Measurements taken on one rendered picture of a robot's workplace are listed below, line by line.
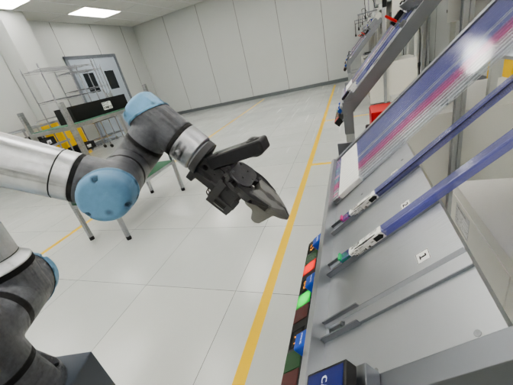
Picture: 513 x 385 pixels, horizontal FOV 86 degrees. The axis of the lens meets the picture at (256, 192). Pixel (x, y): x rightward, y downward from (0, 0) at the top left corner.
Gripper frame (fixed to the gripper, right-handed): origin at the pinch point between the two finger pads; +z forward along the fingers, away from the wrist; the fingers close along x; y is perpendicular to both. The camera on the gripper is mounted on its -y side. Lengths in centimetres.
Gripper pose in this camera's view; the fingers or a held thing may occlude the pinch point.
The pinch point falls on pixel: (285, 211)
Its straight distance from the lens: 54.3
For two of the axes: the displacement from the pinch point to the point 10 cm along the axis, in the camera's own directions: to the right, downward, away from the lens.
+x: -2.8, 4.6, -8.4
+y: -5.6, 6.4, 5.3
